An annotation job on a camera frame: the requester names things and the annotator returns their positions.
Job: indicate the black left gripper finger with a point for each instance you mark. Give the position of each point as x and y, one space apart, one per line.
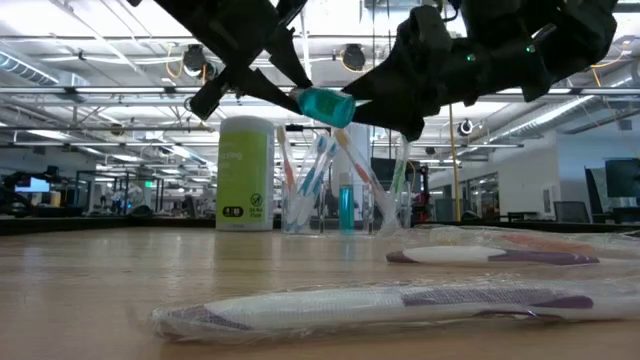
265 87
287 57

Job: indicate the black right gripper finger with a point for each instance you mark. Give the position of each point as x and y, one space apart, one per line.
405 117
395 80

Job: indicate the green toothbrush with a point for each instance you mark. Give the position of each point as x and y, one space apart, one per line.
550 242
399 175

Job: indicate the small teal mouthwash bottle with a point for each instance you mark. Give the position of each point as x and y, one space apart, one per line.
327 106
346 205

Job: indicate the orange toothbrush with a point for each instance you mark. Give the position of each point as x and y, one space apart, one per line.
361 172

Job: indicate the purple toothbrush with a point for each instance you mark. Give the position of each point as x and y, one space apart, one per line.
325 305
540 258

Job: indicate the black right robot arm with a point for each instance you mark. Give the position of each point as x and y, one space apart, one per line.
560 40

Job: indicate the green wipes canister white lid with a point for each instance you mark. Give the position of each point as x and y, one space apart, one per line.
245 175

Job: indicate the clear acrylic triangular holder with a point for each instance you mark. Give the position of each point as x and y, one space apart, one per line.
372 215

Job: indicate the grey office chair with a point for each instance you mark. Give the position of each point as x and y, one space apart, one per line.
571 212

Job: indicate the dark computer monitor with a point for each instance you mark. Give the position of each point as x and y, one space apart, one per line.
622 177

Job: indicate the lit computer monitor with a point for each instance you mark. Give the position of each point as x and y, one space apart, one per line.
32 186

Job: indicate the black aluminium table frame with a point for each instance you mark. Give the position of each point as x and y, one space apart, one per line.
100 225

